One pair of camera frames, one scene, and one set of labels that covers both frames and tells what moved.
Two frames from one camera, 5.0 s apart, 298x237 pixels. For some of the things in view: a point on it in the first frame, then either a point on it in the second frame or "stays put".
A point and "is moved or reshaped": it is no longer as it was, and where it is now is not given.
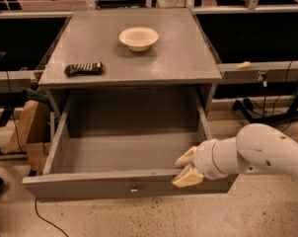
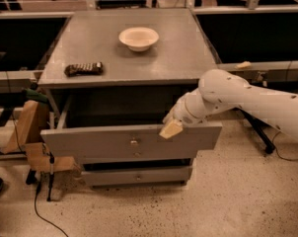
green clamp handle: x=32 y=94 stays put
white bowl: x=138 y=39 stays put
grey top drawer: x=125 y=142 is moved or reshaped
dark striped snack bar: x=84 y=69 stays put
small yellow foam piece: x=245 y=64 stays put
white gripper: x=204 y=158 to x=182 y=112
